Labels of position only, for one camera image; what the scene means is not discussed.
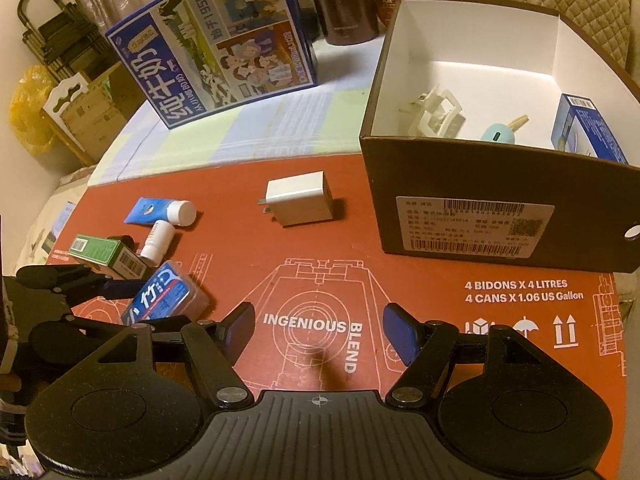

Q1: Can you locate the white plastic clip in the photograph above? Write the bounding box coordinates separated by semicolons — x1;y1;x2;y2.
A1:
397;87;468;138

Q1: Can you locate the blue packet with barcode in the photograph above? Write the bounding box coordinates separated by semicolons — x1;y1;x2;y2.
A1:
121;261;206;326

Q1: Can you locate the small white bottle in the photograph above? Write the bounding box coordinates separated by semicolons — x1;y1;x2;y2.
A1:
139;220;176;266

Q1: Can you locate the beige quilted chair cover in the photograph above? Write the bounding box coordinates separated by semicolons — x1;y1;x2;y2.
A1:
470;0;631;76

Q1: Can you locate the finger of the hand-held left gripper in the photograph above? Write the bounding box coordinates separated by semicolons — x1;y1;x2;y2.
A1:
16;266;147;301
29;316;193;361

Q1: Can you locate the brown shoe box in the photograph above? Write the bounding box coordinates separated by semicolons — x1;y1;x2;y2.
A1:
359;0;640;275

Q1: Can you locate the large blue milk carton box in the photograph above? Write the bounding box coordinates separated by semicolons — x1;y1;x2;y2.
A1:
105;0;321;131

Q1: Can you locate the green carton box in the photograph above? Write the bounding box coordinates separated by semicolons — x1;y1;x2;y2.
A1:
70;233;147;281

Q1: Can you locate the pale checkered tablecloth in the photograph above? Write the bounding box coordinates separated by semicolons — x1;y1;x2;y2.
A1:
87;35;391;186

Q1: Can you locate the dark brown thermos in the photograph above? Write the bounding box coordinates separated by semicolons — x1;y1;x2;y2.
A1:
302;0;381;46

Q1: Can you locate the brown cardboard box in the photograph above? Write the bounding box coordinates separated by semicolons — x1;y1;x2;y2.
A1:
42;72;146;166

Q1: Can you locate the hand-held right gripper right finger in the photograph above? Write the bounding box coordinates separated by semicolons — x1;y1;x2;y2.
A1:
382;302;576;408

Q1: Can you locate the red instant food bowl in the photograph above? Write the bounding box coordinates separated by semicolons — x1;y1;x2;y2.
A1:
375;0;478;28

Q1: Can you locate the red printed cardboard sheet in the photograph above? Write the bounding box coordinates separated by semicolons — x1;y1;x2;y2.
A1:
45;152;631;396

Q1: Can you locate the blue medicine box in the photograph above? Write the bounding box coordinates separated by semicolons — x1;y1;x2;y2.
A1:
551;93;630;165

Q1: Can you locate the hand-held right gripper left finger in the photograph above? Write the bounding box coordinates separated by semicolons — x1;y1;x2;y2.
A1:
65;302;256;408

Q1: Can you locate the white power adapter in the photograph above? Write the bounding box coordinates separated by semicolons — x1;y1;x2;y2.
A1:
257;171;332;227

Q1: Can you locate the yellow plastic bag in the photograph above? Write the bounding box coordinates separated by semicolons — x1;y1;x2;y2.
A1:
10;65;58;158

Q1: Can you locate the blue hand cream tube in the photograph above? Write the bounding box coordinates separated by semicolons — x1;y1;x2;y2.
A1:
124;196;197;227

